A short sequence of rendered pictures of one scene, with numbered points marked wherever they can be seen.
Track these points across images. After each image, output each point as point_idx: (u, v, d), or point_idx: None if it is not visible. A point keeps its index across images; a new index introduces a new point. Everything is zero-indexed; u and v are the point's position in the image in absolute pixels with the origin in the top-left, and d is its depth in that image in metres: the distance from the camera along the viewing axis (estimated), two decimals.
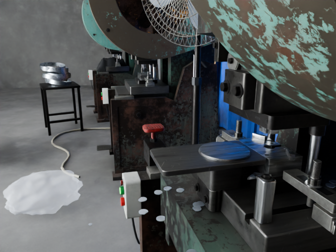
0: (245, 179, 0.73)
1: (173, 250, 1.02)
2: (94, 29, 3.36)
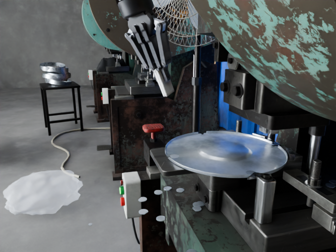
0: (245, 179, 0.73)
1: (173, 250, 1.02)
2: (94, 29, 3.36)
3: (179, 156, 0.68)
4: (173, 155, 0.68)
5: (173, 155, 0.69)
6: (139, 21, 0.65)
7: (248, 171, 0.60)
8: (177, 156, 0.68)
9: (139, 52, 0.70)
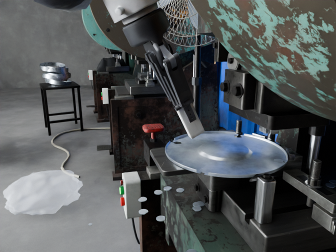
0: (245, 179, 0.73)
1: (173, 250, 1.02)
2: (94, 29, 3.36)
3: (274, 159, 0.66)
4: (278, 161, 0.65)
5: (278, 161, 0.65)
6: (150, 49, 0.49)
7: None
8: (275, 159, 0.66)
9: (160, 81, 0.55)
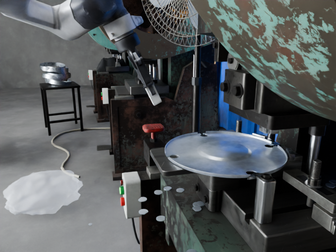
0: (245, 179, 0.73)
1: (173, 250, 1.02)
2: (94, 29, 3.36)
3: None
4: None
5: None
6: (129, 54, 0.91)
7: None
8: None
9: (137, 72, 0.97)
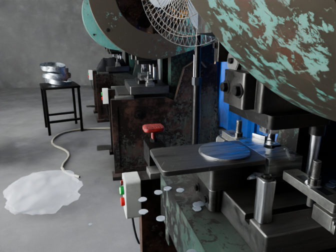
0: (245, 179, 0.73)
1: (173, 250, 1.02)
2: (94, 29, 3.36)
3: None
4: None
5: None
6: None
7: None
8: None
9: None
